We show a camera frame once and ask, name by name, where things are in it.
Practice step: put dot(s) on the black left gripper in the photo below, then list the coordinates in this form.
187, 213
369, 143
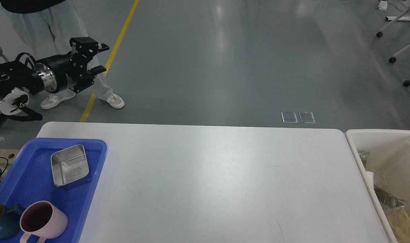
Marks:
61, 72

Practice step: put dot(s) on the stainless steel rectangular container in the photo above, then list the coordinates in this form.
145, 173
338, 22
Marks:
70, 167

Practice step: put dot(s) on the pink mug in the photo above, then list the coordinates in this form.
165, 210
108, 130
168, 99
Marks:
44, 220

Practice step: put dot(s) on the aluminium foil tray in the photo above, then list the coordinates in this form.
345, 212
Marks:
387, 201

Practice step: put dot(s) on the white paper cup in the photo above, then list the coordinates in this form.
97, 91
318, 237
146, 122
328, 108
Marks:
369, 182

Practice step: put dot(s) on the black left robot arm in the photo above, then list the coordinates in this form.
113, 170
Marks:
26, 76

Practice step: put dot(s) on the person in light jeans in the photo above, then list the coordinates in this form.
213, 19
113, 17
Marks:
46, 26

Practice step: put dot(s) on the clear floor plate left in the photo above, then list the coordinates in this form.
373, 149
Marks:
289, 117

